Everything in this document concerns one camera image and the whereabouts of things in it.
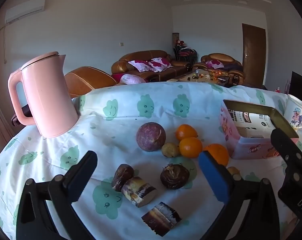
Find pink pillow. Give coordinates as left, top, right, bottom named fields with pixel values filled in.
left=120, top=74, right=146, bottom=85

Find pink electric kettle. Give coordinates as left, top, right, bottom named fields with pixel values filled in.
left=8, top=51, right=78, bottom=138

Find stacked dark chairs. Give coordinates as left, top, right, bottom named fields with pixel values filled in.
left=174, top=45, right=198, bottom=63

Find cluttered coffee table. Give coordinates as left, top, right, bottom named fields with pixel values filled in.
left=167, top=70, right=231, bottom=86

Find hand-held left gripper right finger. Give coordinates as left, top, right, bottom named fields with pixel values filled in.
left=198, top=151, right=282, bottom=240

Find white magenta flower pillow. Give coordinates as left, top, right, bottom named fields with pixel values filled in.
left=128, top=60, right=154, bottom=72
left=206, top=60, right=224, bottom=69
left=150, top=57, right=173, bottom=72

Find white air conditioner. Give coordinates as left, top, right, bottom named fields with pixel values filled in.
left=5, top=0, right=46, bottom=24

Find orange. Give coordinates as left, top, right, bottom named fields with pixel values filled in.
left=179, top=137, right=203, bottom=158
left=206, top=143, right=229, bottom=167
left=175, top=124, right=198, bottom=142

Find white cloud print tablecloth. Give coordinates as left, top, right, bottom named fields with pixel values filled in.
left=0, top=81, right=302, bottom=240

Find tall brown vase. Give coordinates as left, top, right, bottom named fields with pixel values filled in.
left=172, top=32, right=179, bottom=60

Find cut yam chunk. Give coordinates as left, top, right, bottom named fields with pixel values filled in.
left=141, top=202, right=182, bottom=237

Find brown leather sofa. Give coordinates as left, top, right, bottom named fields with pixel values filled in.
left=111, top=50, right=193, bottom=82

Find brown wooden door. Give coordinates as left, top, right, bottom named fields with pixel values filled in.
left=241, top=23, right=267, bottom=87

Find white cartoon print mug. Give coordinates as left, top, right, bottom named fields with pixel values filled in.
left=283, top=94, right=302, bottom=132

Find pink tin box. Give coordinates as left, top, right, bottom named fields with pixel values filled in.
left=220, top=99, right=299, bottom=160

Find black television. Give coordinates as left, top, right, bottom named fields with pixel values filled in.
left=289, top=71, right=302, bottom=103

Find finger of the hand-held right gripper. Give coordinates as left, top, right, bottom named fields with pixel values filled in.
left=270, top=128, right=302, bottom=178

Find cut yam cylinder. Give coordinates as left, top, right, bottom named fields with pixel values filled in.
left=121, top=176, right=157, bottom=208

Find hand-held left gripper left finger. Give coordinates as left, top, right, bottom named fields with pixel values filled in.
left=16, top=151, right=98, bottom=240

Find purple turnip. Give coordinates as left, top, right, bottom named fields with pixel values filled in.
left=136, top=122, right=166, bottom=152

